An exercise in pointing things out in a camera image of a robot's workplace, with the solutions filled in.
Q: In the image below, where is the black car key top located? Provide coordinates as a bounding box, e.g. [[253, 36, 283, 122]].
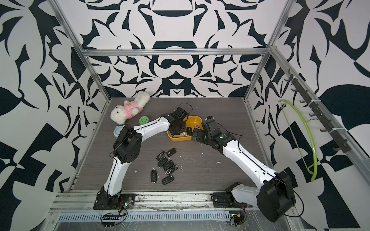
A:
[[166, 148, 177, 157]]

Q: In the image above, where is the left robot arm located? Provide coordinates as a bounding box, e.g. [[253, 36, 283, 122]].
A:
[[103, 107, 189, 198]]

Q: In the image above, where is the white slotted cable duct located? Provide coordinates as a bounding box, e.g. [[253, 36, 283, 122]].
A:
[[58, 210, 230, 222]]

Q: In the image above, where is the aluminium frame back bar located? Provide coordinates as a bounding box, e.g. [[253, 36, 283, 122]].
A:
[[82, 48, 267, 57]]

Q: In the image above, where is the light blue alarm clock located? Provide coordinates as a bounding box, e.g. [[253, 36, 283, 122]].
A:
[[113, 125, 125, 138]]

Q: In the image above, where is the black flip key slanted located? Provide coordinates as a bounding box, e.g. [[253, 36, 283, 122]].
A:
[[156, 151, 166, 161]]

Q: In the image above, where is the green plastic clothes hanger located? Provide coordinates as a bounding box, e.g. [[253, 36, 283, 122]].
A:
[[278, 99, 319, 182]]

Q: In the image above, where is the white plush dog pink shirt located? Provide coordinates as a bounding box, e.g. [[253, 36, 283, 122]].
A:
[[110, 91, 151, 125]]

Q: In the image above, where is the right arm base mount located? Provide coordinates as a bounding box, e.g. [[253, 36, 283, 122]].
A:
[[211, 192, 252, 208]]

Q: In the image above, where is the black chrome-edged car key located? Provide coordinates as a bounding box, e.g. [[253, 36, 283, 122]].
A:
[[165, 165, 178, 176]]

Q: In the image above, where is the yellow plastic storage box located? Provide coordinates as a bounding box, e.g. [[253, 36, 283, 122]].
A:
[[167, 116, 203, 142]]

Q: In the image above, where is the black wall hook rack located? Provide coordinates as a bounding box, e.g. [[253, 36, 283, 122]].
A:
[[286, 69, 352, 153]]

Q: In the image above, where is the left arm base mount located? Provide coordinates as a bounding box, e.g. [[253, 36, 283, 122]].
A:
[[93, 187, 136, 210]]

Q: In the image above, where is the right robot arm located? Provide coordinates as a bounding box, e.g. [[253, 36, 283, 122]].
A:
[[191, 116, 296, 222]]

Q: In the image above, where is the black car key bottom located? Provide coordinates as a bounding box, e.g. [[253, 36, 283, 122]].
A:
[[162, 175, 174, 185]]

